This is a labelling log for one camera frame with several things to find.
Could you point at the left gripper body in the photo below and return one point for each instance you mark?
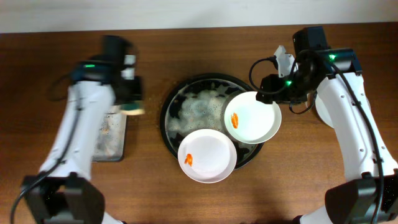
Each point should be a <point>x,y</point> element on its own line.
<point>131,93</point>

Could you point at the rectangular black soap tray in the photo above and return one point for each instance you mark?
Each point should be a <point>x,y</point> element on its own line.
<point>111,138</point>

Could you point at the pinkish white plate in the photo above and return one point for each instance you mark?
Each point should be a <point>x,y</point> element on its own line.
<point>207,156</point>

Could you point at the round black tray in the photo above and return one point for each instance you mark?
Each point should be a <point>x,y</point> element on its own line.
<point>199,103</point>

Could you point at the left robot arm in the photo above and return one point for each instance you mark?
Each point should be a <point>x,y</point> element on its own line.
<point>62,192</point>

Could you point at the green yellow sponge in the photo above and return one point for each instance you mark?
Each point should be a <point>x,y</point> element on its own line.
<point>132,109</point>

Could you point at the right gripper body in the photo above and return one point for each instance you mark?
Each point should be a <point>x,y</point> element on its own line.
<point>265,88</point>

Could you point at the grey-blue plate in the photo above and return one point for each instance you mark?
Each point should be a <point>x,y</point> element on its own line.
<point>323,112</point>

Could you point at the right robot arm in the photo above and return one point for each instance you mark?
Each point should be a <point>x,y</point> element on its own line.
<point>369,194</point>

